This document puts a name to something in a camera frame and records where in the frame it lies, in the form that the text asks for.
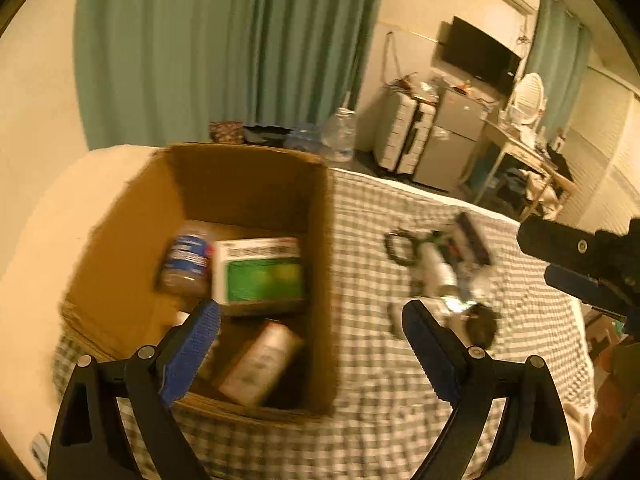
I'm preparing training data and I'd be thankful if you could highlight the teal curtain right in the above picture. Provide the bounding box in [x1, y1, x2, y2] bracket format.
[525, 0, 591, 142]

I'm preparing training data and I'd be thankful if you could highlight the clear jar blue label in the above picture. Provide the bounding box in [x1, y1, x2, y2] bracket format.
[157, 220, 215, 298]

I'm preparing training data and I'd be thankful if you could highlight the grey mini fridge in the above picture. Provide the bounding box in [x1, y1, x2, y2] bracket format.
[412, 89, 486, 193]

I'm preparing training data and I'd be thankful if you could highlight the green white medicine box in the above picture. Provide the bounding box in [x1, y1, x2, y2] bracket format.
[212, 237, 306, 318]

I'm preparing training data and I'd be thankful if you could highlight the brown cardboard box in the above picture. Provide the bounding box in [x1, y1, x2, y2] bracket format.
[61, 143, 337, 424]

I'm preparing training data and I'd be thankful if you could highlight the white suitcase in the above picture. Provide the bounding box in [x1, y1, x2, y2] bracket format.
[373, 91, 436, 176]

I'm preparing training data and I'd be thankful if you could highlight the teal curtain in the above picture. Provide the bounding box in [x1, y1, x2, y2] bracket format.
[525, 0, 591, 142]
[74, 0, 380, 149]

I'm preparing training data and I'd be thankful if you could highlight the white dressing table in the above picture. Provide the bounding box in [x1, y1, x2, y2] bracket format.
[460, 119, 561, 205]

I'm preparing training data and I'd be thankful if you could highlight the black wall television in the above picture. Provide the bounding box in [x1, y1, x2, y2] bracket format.
[440, 16, 522, 96]

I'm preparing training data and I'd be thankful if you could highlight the clear bag with black item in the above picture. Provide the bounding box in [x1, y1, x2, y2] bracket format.
[437, 212, 494, 285]

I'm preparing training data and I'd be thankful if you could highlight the white tube bottle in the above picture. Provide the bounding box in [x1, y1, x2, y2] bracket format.
[420, 243, 459, 298]

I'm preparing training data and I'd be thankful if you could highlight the brown patterned pouch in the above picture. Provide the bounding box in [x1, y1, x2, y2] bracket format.
[208, 122, 245, 145]

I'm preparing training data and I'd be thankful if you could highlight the brown white small box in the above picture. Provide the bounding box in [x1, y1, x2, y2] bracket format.
[218, 321, 304, 408]

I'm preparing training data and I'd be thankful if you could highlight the wooden chair with clothes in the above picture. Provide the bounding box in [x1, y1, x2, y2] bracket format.
[520, 162, 578, 222]

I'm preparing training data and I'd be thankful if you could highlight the white oval vanity mirror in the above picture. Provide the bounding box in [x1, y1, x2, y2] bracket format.
[508, 73, 544, 126]

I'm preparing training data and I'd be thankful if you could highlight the teal curtain left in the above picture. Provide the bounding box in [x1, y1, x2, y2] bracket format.
[74, 0, 380, 149]

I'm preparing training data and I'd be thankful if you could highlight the large clear water bottle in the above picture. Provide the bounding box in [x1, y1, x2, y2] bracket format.
[320, 107, 356, 162]

